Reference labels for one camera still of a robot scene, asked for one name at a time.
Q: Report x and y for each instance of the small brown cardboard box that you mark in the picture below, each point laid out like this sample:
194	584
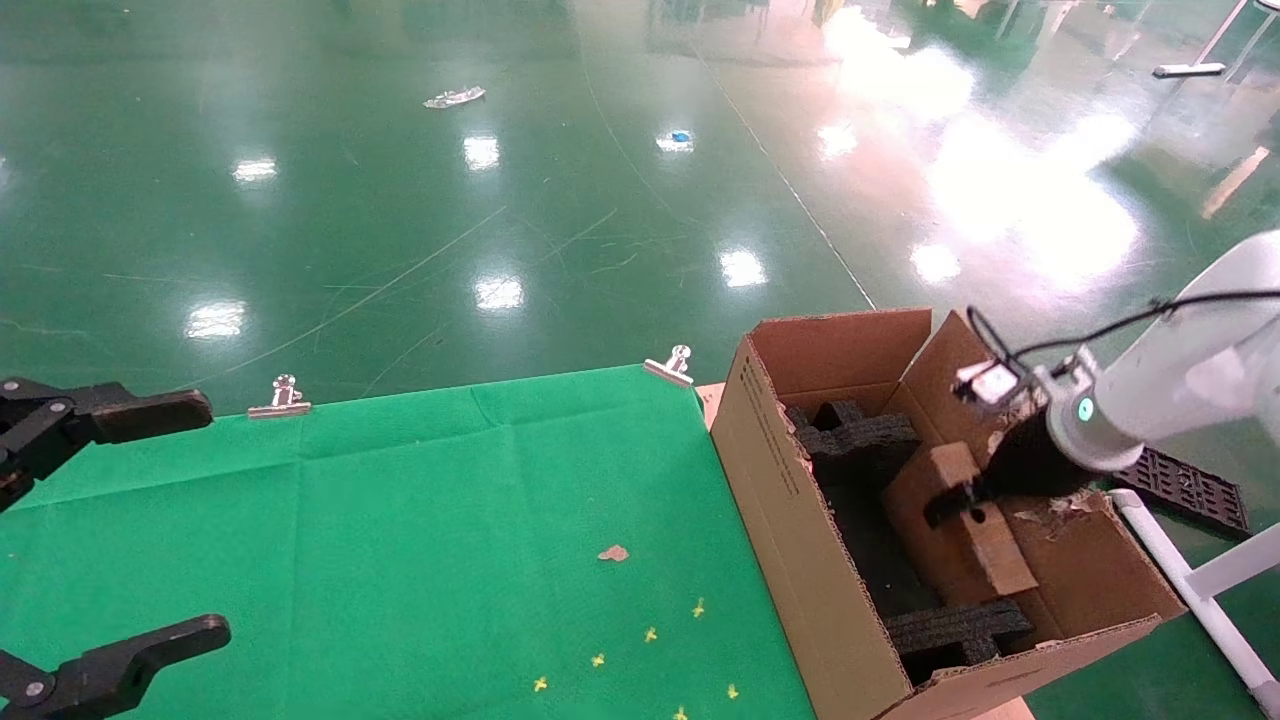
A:
960	560

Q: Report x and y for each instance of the flat black foam pad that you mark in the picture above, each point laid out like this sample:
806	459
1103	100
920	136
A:
880	560

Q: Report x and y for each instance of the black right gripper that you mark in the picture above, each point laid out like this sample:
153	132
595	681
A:
1030	460

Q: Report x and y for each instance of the small cardboard scrap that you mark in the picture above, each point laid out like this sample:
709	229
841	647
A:
613	553

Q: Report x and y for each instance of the black plastic grid tray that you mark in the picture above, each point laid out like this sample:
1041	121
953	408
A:
1190	495

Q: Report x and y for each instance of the white pipe frame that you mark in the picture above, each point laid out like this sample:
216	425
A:
1240	568

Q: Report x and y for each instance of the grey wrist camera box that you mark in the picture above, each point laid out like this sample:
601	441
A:
992	383

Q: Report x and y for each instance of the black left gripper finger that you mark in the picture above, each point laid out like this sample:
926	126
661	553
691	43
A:
140	412
110	675

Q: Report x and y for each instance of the silver binder clip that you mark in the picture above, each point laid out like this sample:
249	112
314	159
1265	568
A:
668	370
280	405

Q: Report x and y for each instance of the green table cloth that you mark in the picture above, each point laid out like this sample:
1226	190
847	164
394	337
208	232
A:
400	560

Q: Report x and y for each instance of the white flat bar foot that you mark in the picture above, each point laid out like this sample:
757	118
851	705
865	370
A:
1190	70

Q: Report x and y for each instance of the notched black foam insert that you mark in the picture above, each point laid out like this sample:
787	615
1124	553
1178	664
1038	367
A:
860	445

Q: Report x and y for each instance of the silver camera mount bracket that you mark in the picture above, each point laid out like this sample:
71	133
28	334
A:
1060	375

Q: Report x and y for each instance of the large open brown carton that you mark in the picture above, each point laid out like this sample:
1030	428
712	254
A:
790	560

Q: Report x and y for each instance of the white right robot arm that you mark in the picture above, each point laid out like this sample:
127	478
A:
1180	380

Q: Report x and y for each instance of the white floor litter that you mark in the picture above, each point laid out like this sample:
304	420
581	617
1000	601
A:
455	98

